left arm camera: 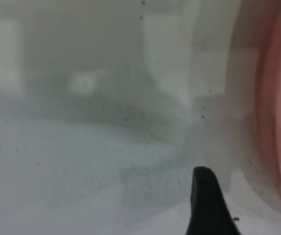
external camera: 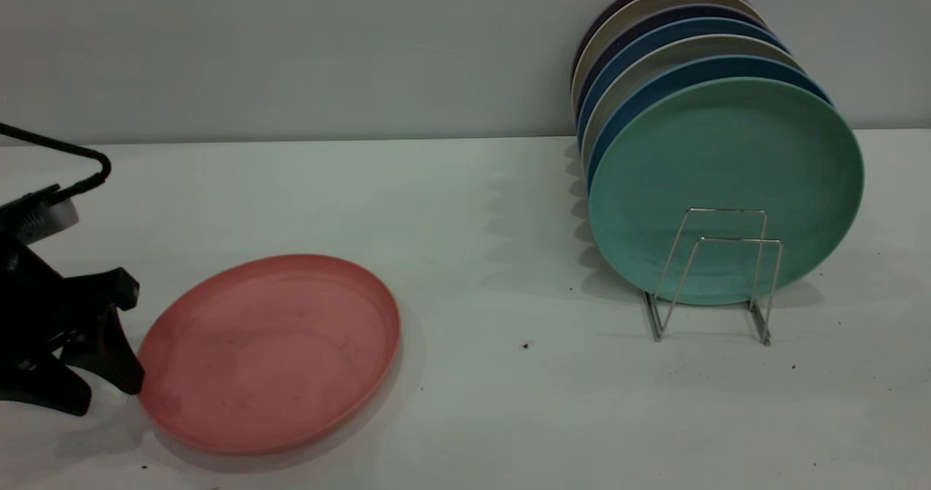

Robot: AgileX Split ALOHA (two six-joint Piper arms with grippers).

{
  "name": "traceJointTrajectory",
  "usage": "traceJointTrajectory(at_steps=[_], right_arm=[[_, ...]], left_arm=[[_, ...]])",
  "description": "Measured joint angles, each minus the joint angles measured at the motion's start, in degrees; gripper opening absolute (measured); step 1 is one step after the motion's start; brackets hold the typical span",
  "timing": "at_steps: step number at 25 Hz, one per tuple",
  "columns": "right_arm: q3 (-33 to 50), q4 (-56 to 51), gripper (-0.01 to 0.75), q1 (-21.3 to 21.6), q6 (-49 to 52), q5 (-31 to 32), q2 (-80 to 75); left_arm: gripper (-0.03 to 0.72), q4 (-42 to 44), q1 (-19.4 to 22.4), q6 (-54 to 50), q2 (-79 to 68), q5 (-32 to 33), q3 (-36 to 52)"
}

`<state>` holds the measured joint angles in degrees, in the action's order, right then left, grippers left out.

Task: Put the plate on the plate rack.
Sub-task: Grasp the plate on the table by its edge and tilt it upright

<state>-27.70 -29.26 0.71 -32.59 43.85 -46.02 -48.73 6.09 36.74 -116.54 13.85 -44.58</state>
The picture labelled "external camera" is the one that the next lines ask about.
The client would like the pink plastic plate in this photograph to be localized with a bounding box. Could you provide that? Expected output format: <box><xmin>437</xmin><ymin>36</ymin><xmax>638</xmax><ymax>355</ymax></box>
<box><xmin>137</xmin><ymin>254</ymin><xmax>402</xmax><ymax>456</ymax></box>

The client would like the silver wire plate rack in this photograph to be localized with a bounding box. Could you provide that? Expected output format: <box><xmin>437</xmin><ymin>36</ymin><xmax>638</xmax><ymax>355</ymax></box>
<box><xmin>644</xmin><ymin>209</ymin><xmax>784</xmax><ymax>347</ymax></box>

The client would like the dark purple plastic plate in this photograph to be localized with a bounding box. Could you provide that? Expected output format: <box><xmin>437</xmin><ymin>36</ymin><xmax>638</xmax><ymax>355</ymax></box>
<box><xmin>571</xmin><ymin>0</ymin><xmax>741</xmax><ymax>76</ymax></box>

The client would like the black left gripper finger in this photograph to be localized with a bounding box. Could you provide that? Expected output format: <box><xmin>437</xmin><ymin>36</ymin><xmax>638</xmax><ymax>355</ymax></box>
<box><xmin>62</xmin><ymin>268</ymin><xmax>145</xmax><ymax>395</ymax></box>
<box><xmin>0</xmin><ymin>363</ymin><xmax>92</xmax><ymax>417</ymax></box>

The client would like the green plastic plate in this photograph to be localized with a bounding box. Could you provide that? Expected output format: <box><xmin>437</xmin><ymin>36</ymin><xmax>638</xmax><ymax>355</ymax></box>
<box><xmin>588</xmin><ymin>77</ymin><xmax>865</xmax><ymax>307</ymax></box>

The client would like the beige plastic plate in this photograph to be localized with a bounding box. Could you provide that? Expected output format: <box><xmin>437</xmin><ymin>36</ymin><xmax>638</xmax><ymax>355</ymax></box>
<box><xmin>580</xmin><ymin>34</ymin><xmax>805</xmax><ymax>178</ymax></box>
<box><xmin>571</xmin><ymin>0</ymin><xmax>759</xmax><ymax>116</ymax></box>

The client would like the blue plastic plate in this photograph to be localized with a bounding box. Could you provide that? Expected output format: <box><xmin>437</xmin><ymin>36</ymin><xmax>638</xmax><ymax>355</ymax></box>
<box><xmin>586</xmin><ymin>55</ymin><xmax>834</xmax><ymax>187</ymax></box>
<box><xmin>576</xmin><ymin>17</ymin><xmax>791</xmax><ymax>150</ymax></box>

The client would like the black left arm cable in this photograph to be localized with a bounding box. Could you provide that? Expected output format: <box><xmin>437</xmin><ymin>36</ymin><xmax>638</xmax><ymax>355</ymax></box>
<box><xmin>0</xmin><ymin>122</ymin><xmax>112</xmax><ymax>201</ymax></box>

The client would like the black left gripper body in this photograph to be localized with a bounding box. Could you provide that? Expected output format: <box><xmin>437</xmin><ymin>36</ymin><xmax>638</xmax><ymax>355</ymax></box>
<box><xmin>0</xmin><ymin>237</ymin><xmax>73</xmax><ymax>378</ymax></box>

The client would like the dark navy plastic plate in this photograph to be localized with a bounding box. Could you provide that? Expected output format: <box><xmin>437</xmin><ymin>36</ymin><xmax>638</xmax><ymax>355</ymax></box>
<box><xmin>574</xmin><ymin>4</ymin><xmax>769</xmax><ymax>116</ymax></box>

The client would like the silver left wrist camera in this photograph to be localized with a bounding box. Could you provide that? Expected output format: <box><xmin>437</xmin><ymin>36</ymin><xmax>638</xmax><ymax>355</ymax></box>
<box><xmin>0</xmin><ymin>185</ymin><xmax>79</xmax><ymax>245</ymax></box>

